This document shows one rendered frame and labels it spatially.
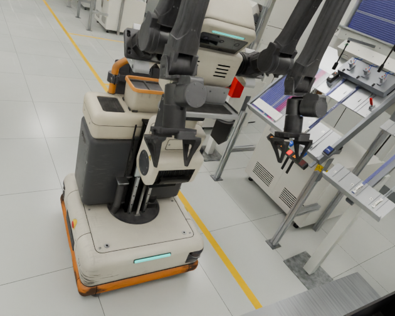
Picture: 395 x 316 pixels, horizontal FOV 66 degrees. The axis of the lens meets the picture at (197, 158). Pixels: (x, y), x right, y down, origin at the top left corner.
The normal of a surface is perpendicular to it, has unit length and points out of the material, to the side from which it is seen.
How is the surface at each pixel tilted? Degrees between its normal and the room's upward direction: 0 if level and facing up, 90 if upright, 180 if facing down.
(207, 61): 98
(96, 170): 90
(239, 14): 42
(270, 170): 90
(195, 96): 63
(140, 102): 92
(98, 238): 0
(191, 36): 89
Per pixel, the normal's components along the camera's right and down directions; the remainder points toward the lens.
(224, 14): 0.51, -0.20
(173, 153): 0.36, -0.72
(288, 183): -0.81, 0.07
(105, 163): 0.44, 0.59
